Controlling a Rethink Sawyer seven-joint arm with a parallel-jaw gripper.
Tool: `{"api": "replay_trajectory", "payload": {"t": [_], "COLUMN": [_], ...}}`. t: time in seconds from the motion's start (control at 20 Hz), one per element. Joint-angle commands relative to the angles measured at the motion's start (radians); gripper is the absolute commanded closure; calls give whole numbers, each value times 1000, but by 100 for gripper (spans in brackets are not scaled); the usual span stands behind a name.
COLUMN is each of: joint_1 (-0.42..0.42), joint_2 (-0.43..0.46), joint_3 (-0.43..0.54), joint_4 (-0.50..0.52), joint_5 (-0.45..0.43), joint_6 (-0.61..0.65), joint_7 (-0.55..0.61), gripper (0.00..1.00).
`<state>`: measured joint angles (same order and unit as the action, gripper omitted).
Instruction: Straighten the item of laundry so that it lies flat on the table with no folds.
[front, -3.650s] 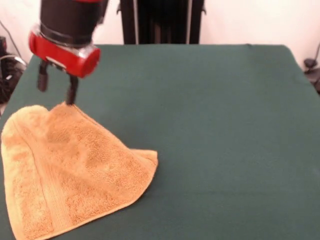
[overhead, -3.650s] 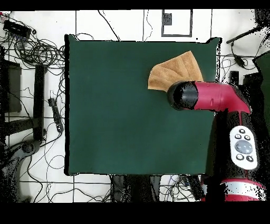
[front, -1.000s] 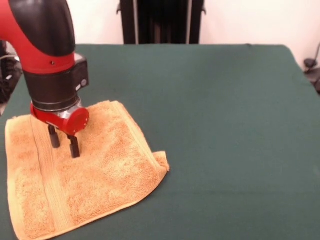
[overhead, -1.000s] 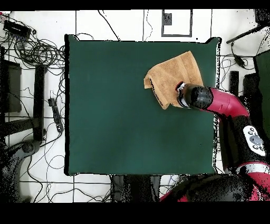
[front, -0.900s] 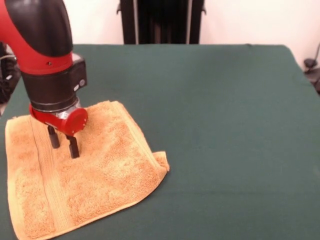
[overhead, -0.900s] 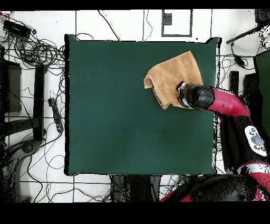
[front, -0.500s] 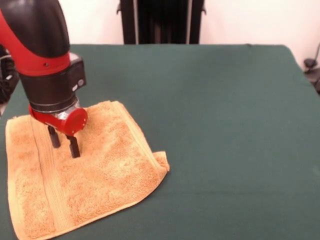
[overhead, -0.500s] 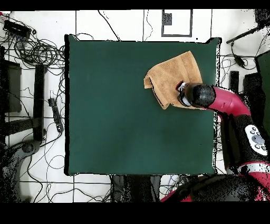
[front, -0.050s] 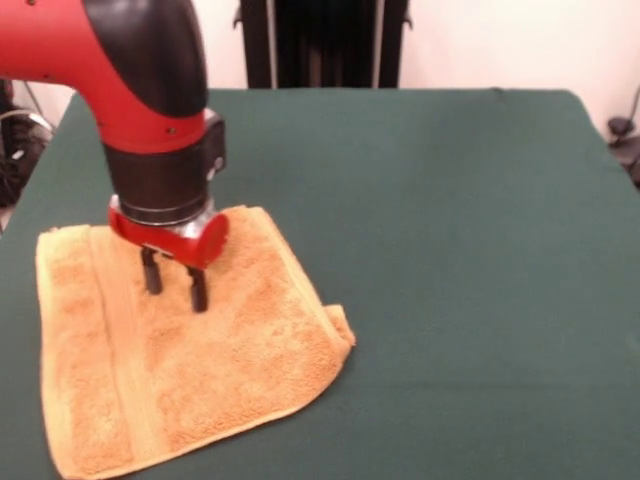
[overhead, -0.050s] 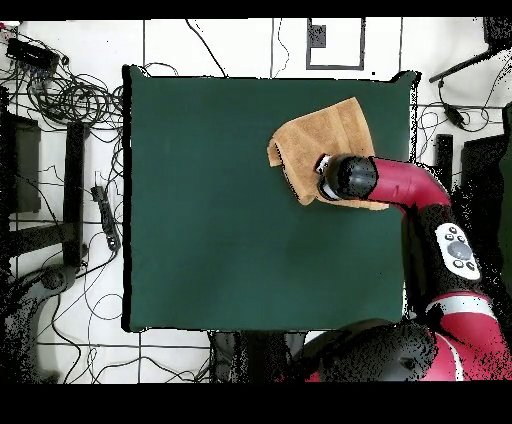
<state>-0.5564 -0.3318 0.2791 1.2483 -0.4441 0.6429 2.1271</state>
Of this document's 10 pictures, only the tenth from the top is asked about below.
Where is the orange terry towel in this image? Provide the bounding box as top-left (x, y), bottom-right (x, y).
top-left (266, 96), bottom-right (390, 211)

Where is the dark green table cloth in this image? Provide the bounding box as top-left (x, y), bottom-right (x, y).
top-left (121, 65), bottom-right (421, 335)

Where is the black power strip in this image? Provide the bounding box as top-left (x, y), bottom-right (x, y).
top-left (90, 184), bottom-right (122, 252)

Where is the black stand bar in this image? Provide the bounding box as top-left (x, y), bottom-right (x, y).
top-left (434, 133), bottom-right (454, 189)
top-left (61, 121), bottom-right (87, 269)

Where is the black power adapter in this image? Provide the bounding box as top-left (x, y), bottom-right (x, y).
top-left (442, 102), bottom-right (467, 130)

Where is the dark stand base with knob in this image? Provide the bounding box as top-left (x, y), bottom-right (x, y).
top-left (0, 263), bottom-right (77, 383)

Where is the black furniture block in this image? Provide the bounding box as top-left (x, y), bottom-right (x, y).
top-left (0, 113), bottom-right (43, 215)
top-left (458, 134), bottom-right (509, 241)

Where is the black rod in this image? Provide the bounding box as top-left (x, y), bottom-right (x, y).
top-left (428, 43), bottom-right (512, 84)

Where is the dark green fabric piece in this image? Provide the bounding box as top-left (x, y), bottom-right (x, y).
top-left (497, 101), bottom-right (512, 283)

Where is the black rectangular box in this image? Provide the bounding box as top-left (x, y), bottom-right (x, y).
top-left (5, 37), bottom-right (61, 73)

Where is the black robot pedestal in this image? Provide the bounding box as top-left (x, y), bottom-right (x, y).
top-left (209, 330), bottom-right (307, 383)

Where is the tangle of black cables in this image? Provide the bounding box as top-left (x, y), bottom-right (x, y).
top-left (23, 59), bottom-right (125, 133)

